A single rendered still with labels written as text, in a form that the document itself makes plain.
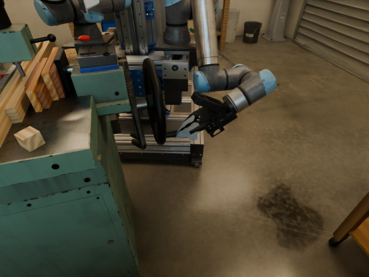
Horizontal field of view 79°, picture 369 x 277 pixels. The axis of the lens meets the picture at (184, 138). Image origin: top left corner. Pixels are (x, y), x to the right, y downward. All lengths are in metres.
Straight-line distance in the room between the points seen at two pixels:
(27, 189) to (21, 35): 0.37
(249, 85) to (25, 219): 0.76
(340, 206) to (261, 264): 0.66
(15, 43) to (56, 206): 0.43
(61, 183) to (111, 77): 0.31
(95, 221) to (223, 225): 0.80
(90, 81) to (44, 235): 0.49
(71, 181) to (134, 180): 0.97
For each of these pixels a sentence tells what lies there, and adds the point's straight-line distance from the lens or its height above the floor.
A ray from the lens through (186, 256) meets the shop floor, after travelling 1.31.
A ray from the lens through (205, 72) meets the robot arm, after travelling 0.80.
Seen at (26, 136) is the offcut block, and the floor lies 0.93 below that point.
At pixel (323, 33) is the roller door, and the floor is 0.29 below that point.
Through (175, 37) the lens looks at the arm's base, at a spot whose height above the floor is 0.86.
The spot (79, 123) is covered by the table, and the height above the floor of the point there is 0.90.
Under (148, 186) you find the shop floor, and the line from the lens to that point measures 1.56.
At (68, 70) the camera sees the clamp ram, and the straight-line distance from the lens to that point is 0.73.
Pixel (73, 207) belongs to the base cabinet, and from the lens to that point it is 0.75.
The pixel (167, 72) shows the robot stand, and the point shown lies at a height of 0.72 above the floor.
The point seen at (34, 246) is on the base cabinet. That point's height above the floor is 0.49.
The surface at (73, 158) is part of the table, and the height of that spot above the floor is 0.88.
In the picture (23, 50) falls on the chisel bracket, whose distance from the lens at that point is 0.69.
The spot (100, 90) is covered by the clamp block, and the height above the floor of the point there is 0.91.
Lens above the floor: 1.21
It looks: 40 degrees down
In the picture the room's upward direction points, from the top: straight up
